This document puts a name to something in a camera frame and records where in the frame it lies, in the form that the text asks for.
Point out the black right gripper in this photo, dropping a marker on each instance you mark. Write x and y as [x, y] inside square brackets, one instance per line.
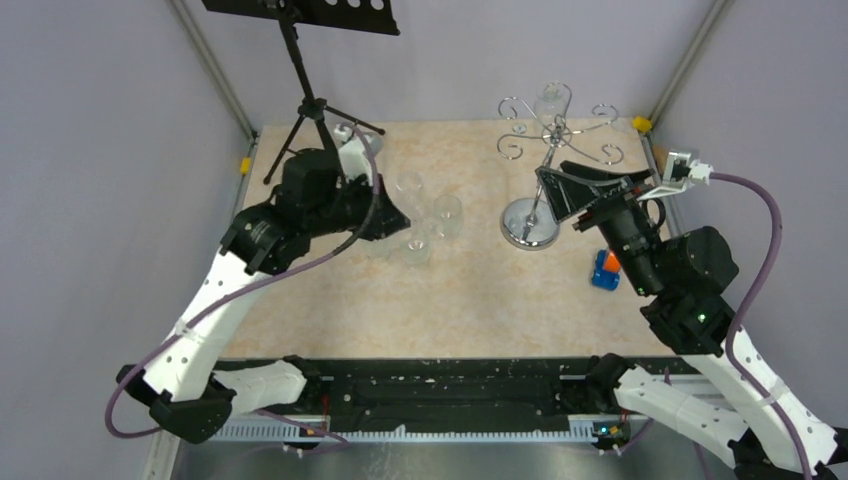
[566, 195]

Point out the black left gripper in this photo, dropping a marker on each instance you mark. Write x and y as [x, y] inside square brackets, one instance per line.
[385, 217]

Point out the ribbed clear wine glass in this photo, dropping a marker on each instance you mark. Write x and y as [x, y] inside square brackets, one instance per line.
[381, 250]

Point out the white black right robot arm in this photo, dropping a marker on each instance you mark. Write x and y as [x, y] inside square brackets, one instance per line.
[764, 431]

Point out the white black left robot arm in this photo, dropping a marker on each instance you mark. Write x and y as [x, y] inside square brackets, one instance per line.
[321, 192]

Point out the chrome wine glass rack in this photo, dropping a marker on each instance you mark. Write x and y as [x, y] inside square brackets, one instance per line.
[533, 223]

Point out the yellow corner clamp right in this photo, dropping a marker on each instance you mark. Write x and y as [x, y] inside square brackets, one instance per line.
[642, 124]

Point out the blue orange toy truck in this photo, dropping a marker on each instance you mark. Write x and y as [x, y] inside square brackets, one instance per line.
[606, 272]

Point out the black music stand tripod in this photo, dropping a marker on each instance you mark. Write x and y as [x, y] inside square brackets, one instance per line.
[363, 16]

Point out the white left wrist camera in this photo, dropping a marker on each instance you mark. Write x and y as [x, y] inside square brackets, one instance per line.
[354, 142]

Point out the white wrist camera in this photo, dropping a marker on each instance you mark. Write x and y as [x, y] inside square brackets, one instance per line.
[354, 142]
[684, 170]

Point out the wooden block at wall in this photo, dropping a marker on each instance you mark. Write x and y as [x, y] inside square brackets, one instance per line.
[660, 154]

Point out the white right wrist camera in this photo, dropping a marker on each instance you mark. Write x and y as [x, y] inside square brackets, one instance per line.
[684, 170]

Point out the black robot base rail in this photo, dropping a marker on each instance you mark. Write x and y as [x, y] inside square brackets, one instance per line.
[440, 400]

